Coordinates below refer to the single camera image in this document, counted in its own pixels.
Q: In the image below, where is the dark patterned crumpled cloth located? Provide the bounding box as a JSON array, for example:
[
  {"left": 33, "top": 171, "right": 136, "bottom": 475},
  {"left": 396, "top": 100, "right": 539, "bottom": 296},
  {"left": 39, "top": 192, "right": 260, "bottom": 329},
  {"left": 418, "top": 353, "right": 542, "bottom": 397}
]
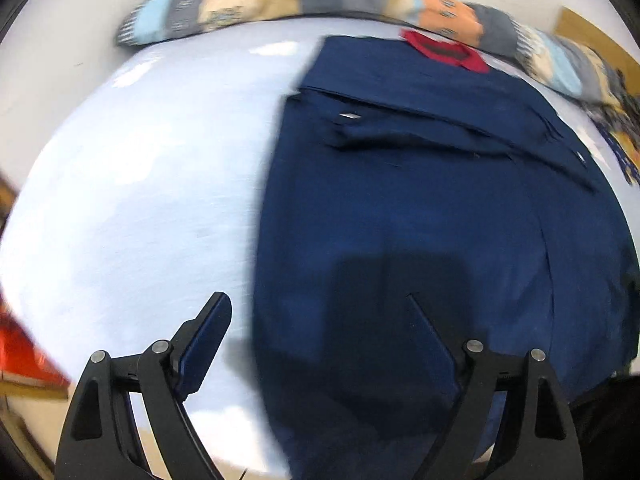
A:
[{"left": 585, "top": 100, "right": 640, "bottom": 186}]

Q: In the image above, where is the red box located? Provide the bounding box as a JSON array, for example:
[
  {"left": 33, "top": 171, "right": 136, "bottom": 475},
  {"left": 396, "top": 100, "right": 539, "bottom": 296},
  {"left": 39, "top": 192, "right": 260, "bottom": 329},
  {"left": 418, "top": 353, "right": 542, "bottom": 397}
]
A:
[{"left": 0, "top": 300, "right": 71, "bottom": 386}]

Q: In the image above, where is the navy blue work jacket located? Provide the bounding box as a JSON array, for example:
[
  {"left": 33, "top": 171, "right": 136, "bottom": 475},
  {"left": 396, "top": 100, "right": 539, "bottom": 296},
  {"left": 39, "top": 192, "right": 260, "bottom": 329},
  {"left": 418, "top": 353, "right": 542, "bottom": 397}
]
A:
[{"left": 252, "top": 30, "right": 640, "bottom": 480}]

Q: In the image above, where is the wooden bed board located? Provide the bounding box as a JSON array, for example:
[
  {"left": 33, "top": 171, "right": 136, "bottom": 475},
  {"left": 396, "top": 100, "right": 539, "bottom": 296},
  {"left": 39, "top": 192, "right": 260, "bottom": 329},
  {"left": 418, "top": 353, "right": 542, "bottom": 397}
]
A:
[{"left": 554, "top": 6, "right": 640, "bottom": 86}]

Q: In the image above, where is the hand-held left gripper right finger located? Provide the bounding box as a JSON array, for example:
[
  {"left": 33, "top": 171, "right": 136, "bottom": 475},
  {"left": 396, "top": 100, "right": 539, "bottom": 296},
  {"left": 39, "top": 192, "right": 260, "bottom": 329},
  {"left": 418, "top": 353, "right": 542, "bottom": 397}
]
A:
[{"left": 406, "top": 294, "right": 585, "bottom": 480}]

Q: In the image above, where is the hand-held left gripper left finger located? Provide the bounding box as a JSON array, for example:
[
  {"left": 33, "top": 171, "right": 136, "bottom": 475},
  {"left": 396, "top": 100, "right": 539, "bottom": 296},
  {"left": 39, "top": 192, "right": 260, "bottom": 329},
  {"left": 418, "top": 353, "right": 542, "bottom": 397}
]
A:
[{"left": 54, "top": 291, "right": 233, "bottom": 480}]

